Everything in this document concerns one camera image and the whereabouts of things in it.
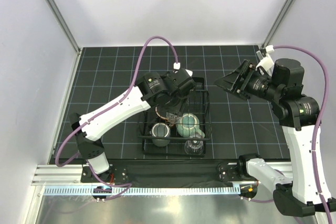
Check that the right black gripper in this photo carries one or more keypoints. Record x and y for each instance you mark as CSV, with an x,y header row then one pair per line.
x,y
231,82

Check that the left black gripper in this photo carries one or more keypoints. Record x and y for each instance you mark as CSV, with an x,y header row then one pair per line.
x,y
178,109

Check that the black red skull mug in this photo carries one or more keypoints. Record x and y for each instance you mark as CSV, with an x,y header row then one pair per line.
x,y
161,113

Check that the teal speckled ceramic mug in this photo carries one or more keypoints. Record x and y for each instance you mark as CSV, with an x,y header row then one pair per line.
x,y
189,125

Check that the dark green ceramic mug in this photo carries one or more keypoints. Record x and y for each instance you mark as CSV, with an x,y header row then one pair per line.
x,y
160,133

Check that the large clear plastic cup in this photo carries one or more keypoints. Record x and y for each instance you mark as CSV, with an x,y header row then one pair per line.
x,y
194,146

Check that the small clear glass cup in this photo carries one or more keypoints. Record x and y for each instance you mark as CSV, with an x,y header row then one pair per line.
x,y
172,118

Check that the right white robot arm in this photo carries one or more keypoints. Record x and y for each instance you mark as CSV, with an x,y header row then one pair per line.
x,y
297,114

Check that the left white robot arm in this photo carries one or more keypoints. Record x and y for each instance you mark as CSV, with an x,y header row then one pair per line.
x,y
149,90

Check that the black grid table mat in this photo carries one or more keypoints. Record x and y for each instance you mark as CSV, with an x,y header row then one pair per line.
x,y
238,127

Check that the black wire dish rack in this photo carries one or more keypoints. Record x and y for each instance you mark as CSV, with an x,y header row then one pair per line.
x,y
198,104

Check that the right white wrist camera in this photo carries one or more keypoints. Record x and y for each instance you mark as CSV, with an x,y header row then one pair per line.
x,y
266,63

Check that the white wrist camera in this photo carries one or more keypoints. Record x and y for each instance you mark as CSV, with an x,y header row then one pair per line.
x,y
266,63
178,68

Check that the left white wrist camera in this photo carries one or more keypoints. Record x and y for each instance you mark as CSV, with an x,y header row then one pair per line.
x,y
178,68

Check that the white slotted cable duct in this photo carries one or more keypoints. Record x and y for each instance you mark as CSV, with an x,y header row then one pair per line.
x,y
86,190

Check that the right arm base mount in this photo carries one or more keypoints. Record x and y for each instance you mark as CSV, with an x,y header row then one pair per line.
x,y
230,175

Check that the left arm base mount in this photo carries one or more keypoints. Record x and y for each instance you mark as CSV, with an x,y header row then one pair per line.
x,y
109,188

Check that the right aluminium frame post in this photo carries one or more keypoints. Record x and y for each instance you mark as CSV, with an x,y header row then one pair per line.
x,y
278,21

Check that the aluminium frame post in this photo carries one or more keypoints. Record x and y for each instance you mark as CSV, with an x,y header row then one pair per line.
x,y
278,21
61,21

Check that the aluminium front rail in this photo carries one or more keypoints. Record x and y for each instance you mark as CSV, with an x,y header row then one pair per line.
x,y
71,174

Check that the left aluminium frame post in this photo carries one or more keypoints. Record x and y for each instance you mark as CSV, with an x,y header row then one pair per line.
x,y
61,21

